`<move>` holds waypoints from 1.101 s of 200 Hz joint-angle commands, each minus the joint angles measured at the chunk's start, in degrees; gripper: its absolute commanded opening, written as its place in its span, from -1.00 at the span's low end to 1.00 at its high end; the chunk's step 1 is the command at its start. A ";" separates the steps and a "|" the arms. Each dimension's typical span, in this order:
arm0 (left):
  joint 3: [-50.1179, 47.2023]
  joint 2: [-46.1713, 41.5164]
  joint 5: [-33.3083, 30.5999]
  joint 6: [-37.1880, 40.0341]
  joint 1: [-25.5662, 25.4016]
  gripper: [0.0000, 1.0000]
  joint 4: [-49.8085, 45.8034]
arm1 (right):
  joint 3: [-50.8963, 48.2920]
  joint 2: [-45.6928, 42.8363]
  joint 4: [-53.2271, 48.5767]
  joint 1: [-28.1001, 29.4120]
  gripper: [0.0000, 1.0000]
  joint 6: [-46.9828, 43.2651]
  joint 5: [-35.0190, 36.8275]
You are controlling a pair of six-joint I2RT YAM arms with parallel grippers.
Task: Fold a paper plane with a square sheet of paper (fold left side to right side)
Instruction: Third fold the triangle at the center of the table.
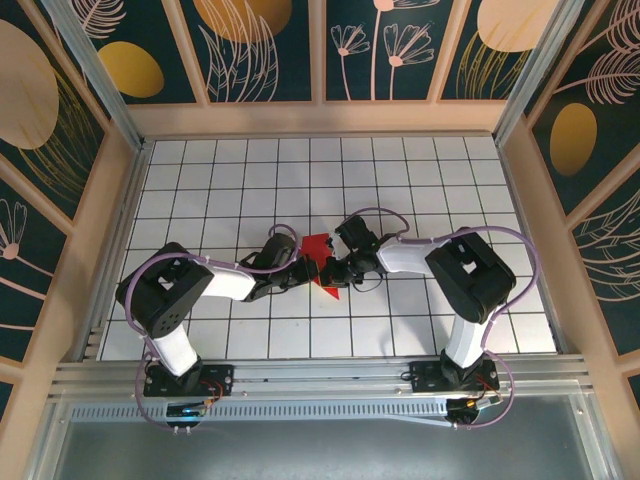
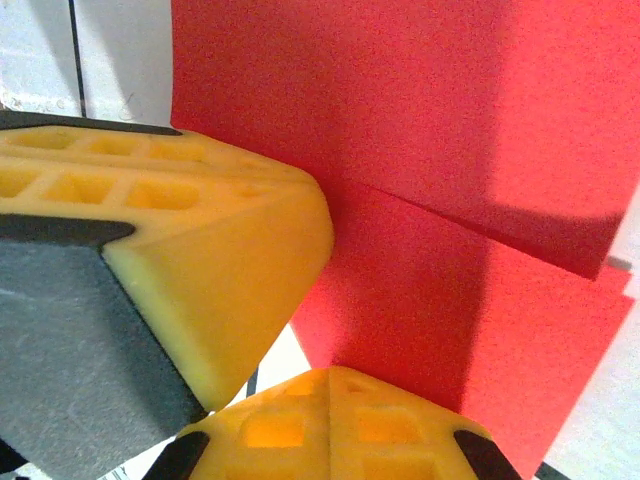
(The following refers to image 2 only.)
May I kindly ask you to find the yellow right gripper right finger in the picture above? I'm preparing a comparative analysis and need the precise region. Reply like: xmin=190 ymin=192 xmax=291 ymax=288
xmin=328 ymin=366 xmax=521 ymax=480

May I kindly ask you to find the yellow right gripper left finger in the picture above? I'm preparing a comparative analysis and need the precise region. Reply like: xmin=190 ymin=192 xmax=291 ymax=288
xmin=144 ymin=366 xmax=330 ymax=480

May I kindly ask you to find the red paper sheet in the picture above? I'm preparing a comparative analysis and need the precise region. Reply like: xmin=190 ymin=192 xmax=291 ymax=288
xmin=169 ymin=0 xmax=640 ymax=480

